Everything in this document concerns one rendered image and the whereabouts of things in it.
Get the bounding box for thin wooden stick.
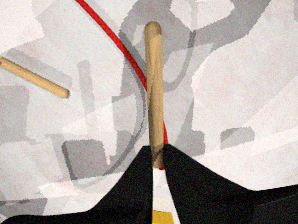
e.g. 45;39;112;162
0;56;69;99

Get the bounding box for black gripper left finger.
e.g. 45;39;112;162
0;145;153;224

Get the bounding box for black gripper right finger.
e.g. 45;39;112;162
164;144;298;224

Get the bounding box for red string with wooden stick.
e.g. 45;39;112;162
77;0;169;172

